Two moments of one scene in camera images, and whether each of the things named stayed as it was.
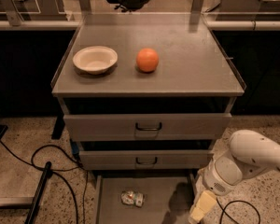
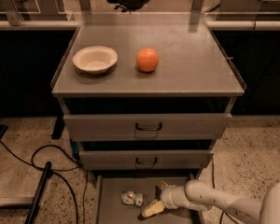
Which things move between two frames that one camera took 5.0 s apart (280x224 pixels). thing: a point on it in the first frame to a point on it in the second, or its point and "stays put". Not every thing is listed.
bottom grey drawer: x=145 y=199 stays put
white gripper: x=214 y=180 to x=169 y=197
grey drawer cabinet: x=147 y=91 stays put
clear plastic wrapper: x=132 y=198 stays put
